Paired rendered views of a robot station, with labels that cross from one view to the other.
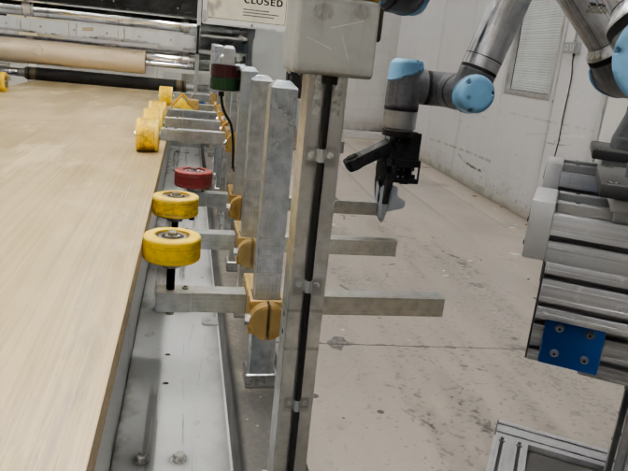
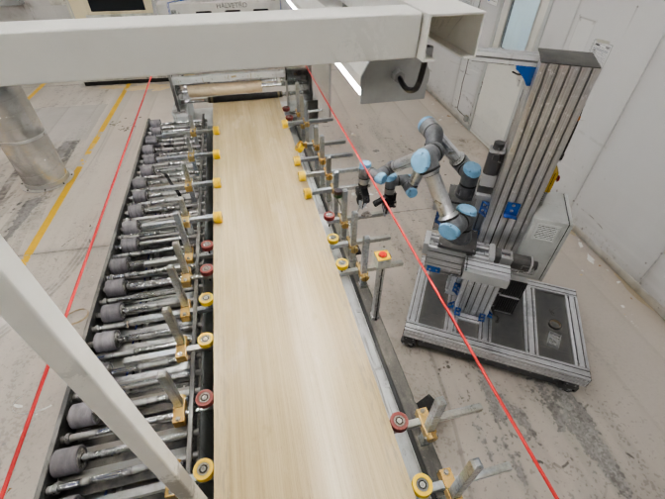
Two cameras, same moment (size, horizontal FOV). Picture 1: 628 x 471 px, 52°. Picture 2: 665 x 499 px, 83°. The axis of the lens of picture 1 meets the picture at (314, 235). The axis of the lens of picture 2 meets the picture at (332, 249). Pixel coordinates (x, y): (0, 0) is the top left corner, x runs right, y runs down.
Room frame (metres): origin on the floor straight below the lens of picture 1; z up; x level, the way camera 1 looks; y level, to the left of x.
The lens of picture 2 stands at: (-0.80, 0.30, 2.55)
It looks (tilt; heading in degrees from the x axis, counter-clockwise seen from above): 43 degrees down; 359
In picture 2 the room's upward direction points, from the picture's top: straight up
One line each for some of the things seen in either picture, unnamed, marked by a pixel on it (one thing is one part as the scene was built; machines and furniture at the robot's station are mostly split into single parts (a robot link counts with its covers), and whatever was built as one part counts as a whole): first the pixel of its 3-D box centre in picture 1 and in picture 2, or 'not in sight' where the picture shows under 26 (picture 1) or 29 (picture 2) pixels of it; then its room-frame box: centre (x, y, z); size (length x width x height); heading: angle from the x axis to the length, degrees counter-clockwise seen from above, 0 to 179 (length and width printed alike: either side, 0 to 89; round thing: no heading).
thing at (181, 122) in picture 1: (239, 126); (331, 171); (1.87, 0.25, 0.95); 0.50 x 0.04 x 0.04; 102
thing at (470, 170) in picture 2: not in sight; (470, 173); (1.41, -0.69, 1.21); 0.13 x 0.12 x 0.14; 9
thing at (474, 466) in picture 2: not in sight; (460, 484); (-0.37, -0.20, 0.93); 0.04 x 0.04 x 0.48; 12
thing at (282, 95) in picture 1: (268, 257); (364, 264); (0.85, 0.06, 0.89); 0.04 x 0.04 x 0.48; 12
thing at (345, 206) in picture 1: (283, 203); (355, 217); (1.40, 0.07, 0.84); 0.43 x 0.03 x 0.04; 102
